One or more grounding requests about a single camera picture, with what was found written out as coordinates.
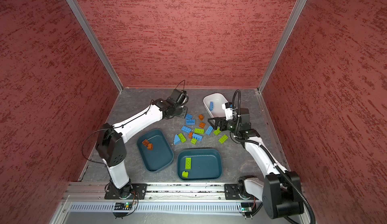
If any left controller board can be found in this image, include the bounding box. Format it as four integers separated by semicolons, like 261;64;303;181
113;202;133;212

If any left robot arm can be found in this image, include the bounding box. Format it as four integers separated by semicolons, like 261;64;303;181
95;96;188;199

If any right teal bin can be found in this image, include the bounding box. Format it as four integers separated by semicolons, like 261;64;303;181
177;148;223;181

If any white plastic bin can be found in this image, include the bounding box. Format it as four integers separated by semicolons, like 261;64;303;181
203;93;228;118

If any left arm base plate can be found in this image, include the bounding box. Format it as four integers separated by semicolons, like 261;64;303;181
104;182;148;200

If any right controller board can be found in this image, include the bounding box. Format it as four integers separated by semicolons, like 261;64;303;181
240;202;257;213

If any green long brick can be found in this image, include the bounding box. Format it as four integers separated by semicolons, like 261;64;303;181
214;128;221;136
185;157;191;170
194;128;205;134
218;135;229;144
177;133;186;143

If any blue slope brick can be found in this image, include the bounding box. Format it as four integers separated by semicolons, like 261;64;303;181
173;134;181;145

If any right aluminium corner post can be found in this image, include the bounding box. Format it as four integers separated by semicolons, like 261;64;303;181
258;0;307;94

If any aluminium front rail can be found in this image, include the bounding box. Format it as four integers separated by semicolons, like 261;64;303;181
61;181;306;202

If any teal bin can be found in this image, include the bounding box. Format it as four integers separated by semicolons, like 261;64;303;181
177;148;223;181
137;129;174;173

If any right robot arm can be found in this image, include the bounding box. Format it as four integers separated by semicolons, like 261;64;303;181
208;108;304;220

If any green small brick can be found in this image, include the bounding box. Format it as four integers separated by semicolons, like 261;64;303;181
182;171;189;178
190;138;198;144

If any aluminium corner post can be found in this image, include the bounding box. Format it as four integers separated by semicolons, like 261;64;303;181
66;0;124;93
258;0;307;94

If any controller board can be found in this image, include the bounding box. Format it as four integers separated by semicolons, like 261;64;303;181
240;202;257;213
113;202;133;212

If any left teal bin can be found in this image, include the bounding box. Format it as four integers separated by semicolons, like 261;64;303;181
137;129;174;173

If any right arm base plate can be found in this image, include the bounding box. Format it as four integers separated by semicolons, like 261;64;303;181
224;184;255;200

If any left aluminium corner post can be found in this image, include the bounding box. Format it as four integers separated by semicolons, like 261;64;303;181
66;0;124;93

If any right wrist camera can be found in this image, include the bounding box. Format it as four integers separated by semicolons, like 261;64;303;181
222;102;235;120

